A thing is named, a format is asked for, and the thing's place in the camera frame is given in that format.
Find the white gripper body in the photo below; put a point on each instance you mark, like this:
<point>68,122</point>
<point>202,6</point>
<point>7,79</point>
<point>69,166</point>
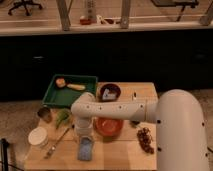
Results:
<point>83,127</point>

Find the blue sponge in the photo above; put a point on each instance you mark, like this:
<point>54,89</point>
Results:
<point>85,149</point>

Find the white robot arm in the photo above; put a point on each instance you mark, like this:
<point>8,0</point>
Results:
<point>180,127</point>

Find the orange plastic plate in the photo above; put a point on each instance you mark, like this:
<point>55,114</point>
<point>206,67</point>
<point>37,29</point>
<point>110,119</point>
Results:
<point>108,127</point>

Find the green leafy vegetable toy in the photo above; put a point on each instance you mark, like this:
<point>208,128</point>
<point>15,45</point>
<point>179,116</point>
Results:
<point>63,117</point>

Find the metal fork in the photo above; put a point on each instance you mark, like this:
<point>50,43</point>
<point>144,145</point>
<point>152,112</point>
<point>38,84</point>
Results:
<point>54,146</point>

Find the dark bowl with white item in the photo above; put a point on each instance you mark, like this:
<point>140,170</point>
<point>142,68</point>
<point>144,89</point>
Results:
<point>110,92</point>

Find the green plastic tray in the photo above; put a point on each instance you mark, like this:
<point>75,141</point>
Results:
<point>56,97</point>

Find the small dark metal cup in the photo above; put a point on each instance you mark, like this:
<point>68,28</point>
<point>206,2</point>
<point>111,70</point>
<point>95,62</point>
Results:
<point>45,114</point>

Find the white round container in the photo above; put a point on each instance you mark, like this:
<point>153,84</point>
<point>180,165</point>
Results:
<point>38,137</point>

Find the bunch of dark grapes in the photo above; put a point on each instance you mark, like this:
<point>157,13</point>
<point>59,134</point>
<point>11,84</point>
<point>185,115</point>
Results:
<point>145,139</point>

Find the red object on shelf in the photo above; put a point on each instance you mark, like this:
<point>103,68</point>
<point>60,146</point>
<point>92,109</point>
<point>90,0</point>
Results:
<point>84,21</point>

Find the black office chair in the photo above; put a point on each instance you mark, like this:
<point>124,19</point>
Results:
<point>25,4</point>

